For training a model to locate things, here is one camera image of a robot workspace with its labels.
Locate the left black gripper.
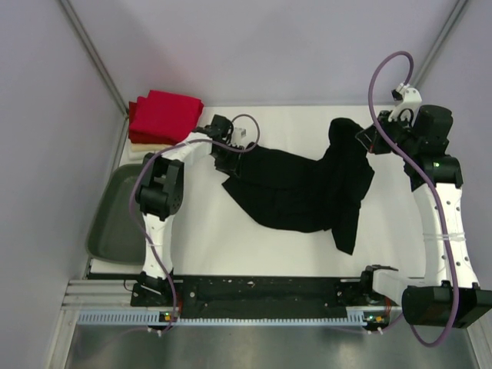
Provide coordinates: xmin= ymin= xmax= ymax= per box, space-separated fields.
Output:
xmin=211 ymin=141 xmax=244 ymax=178

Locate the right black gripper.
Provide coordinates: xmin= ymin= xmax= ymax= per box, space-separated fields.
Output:
xmin=357 ymin=110 xmax=420 ymax=158

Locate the black t shirt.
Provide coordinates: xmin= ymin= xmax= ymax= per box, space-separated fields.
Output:
xmin=215 ymin=118 xmax=374 ymax=254

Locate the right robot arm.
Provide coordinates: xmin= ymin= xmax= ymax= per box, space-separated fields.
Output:
xmin=356 ymin=105 xmax=491 ymax=328

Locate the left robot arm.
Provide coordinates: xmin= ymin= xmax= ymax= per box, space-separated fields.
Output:
xmin=133 ymin=115 xmax=245 ymax=305

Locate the folded red t shirt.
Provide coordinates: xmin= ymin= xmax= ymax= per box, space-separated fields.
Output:
xmin=128 ymin=90 xmax=204 ymax=145

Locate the folded beige t shirt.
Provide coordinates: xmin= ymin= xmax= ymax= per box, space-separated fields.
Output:
xmin=128 ymin=143 xmax=171 ymax=161

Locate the grey plastic bin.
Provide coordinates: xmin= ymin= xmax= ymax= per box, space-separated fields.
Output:
xmin=86 ymin=164 xmax=145 ymax=265

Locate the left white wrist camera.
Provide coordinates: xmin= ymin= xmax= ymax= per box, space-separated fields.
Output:
xmin=231 ymin=128 xmax=247 ymax=145

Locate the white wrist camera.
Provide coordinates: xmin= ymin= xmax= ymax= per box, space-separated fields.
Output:
xmin=231 ymin=128 xmax=247 ymax=145
xmin=388 ymin=82 xmax=422 ymax=124

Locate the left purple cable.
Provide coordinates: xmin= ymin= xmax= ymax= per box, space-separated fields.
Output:
xmin=130 ymin=113 xmax=261 ymax=335

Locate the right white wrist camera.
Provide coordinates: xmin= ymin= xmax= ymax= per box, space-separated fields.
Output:
xmin=388 ymin=82 xmax=422 ymax=124

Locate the right aluminium frame post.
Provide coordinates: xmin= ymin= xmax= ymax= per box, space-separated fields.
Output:
xmin=412 ymin=0 xmax=471 ymax=89

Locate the aluminium frame post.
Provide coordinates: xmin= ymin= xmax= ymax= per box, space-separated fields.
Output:
xmin=56 ymin=0 xmax=129 ymax=116
xmin=412 ymin=0 xmax=471 ymax=89

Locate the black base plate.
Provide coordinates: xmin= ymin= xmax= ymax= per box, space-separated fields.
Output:
xmin=131 ymin=275 xmax=396 ymax=318

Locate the blue slotted cable duct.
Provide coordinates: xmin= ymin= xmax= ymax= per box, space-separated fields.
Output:
xmin=77 ymin=307 xmax=384 ymax=327

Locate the left aluminium frame post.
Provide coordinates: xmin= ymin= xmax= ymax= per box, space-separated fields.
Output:
xmin=56 ymin=0 xmax=129 ymax=116

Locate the aluminium front rail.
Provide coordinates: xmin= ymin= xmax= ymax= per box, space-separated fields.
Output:
xmin=61 ymin=280 xmax=135 ymax=310

